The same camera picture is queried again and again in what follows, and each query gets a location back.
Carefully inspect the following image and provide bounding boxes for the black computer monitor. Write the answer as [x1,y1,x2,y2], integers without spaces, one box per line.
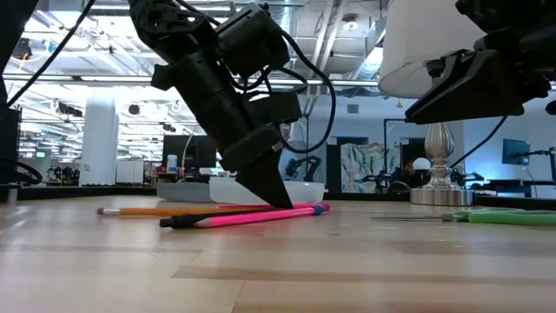
[162,134,218,183]

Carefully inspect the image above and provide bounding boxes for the white column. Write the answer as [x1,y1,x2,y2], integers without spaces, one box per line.
[80,93,120,187]

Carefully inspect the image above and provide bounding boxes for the long ceiling light bar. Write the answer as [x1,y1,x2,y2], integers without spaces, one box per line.
[2,74,380,87]

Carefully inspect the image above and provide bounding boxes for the white shallow tray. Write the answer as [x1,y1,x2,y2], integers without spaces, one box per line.
[208,176,326,206]

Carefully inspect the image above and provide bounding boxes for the black light stand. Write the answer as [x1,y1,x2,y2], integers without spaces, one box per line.
[382,117,407,175]

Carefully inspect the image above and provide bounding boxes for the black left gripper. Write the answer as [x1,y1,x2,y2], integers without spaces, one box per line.
[219,125,295,210]

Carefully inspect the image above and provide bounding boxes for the blue-lit monitor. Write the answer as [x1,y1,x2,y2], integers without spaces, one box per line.
[501,138,532,167]

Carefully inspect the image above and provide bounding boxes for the white-shade silver table lamp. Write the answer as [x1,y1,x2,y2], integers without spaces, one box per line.
[377,0,487,207]

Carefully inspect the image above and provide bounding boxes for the pink pen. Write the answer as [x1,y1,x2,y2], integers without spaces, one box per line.
[215,202,332,210]

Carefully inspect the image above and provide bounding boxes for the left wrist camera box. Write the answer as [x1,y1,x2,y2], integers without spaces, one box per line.
[248,90,304,130]

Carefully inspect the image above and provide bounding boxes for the pink pencil with blue end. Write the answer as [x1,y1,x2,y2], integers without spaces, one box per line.
[193,203,332,230]

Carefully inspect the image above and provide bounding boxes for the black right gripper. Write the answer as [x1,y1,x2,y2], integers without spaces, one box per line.
[404,30,556,126]

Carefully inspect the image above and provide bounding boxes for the patterned hanging cloth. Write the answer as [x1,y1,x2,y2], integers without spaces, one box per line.
[340,142,394,194]

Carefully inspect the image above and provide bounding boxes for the white cabinet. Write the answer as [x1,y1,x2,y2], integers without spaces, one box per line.
[115,159,146,185]

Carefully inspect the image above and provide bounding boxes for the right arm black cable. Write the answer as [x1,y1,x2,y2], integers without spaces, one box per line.
[449,115,509,170]

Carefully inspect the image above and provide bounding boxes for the orange pencil with pink eraser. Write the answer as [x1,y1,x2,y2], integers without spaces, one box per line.
[96,205,266,217]

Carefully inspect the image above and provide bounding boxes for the grey translucent box lid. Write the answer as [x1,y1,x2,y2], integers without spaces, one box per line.
[155,181,214,203]

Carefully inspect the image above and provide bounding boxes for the black screen edge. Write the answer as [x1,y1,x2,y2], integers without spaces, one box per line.
[0,106,23,186]

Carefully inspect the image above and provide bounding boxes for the green-handled scissors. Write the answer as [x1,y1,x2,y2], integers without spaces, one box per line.
[369,207,556,227]

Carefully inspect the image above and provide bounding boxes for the person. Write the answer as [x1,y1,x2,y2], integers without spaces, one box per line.
[277,123,306,182]

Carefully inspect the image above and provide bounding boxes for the black pen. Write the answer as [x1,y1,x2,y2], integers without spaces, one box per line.
[158,208,279,230]

